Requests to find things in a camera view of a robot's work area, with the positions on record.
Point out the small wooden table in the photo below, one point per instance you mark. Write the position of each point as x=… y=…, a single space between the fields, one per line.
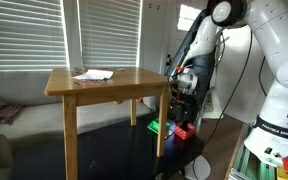
x=131 y=84

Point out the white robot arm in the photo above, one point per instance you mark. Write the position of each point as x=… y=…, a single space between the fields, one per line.
x=245 y=41

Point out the light grey sofa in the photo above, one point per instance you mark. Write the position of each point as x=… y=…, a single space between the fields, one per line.
x=33 y=125

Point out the white window blinds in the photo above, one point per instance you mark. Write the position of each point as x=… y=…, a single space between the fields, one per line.
x=40 y=35

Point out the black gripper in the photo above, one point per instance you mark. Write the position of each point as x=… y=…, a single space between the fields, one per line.
x=180 y=107

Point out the red open box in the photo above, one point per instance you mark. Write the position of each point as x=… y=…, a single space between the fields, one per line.
x=185 y=132

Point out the green plastic lunch box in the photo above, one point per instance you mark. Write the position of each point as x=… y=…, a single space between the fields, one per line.
x=154 y=126

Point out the black floor mat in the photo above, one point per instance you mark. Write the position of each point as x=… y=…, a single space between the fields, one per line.
x=114 y=152

